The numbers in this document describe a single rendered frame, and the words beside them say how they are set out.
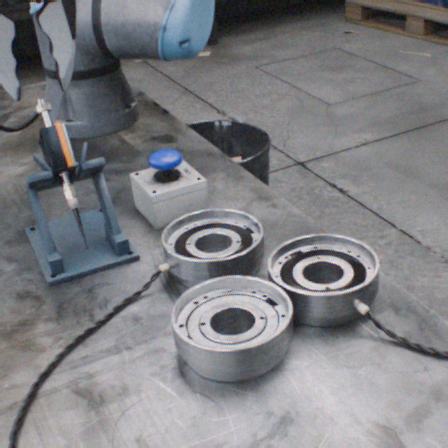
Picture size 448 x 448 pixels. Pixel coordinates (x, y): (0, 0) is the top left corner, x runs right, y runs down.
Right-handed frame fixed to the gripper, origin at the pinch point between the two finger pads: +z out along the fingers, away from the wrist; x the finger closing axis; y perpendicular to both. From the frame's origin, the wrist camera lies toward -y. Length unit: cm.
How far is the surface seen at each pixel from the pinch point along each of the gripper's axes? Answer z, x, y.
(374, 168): 99, -136, 129
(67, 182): 9.9, -0.2, -2.9
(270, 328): 15.2, -10.4, -29.4
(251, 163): 57, -60, 81
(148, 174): 13.7, -10.3, 1.8
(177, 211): 16.6, -11.6, -3.6
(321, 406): 18.0, -10.9, -37.0
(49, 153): 6.5, 0.9, -2.3
